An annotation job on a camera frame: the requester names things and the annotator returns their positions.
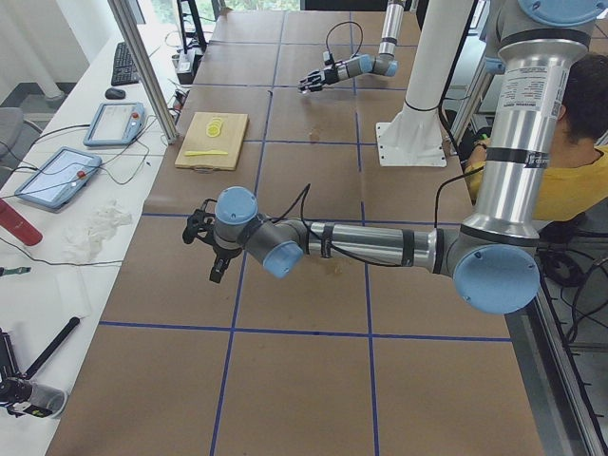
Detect yellow plastic knife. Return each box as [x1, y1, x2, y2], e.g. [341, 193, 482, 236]
[183, 149, 229, 157]

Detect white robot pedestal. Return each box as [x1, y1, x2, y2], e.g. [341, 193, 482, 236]
[376, 0, 476, 167]

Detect bamboo cutting board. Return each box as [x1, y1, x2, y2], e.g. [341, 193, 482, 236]
[175, 112, 248, 171]

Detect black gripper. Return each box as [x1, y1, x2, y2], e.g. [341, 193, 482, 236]
[209, 241, 240, 283]
[298, 65, 341, 94]

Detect aluminium frame post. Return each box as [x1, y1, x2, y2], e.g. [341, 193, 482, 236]
[107, 0, 179, 144]

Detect black handheld tool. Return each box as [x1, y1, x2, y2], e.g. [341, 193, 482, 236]
[1, 316, 80, 419]

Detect black keyboard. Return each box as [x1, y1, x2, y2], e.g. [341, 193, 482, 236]
[111, 42, 139, 86]

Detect teach pendant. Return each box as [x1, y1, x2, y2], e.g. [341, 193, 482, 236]
[14, 146, 103, 211]
[83, 102, 145, 147]

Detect black computer mouse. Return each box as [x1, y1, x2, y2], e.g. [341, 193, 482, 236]
[104, 87, 126, 101]

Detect crumpled white tissue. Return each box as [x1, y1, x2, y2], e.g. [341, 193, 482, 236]
[63, 199, 133, 263]

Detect green wrist watch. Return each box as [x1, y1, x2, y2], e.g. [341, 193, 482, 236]
[0, 267, 31, 277]

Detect black box with label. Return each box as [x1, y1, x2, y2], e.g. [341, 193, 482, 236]
[176, 47, 204, 85]

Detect near teach pendant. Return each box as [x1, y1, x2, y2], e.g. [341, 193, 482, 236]
[14, 146, 103, 211]

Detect far teach pendant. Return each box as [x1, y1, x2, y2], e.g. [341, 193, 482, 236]
[83, 102, 145, 147]

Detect red thermos bottle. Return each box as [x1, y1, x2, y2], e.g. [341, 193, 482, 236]
[0, 199, 43, 246]

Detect person in yellow shirt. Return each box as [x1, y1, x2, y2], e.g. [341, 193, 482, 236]
[464, 52, 608, 222]

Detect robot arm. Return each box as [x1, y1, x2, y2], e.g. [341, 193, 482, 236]
[298, 0, 412, 93]
[204, 1, 607, 314]

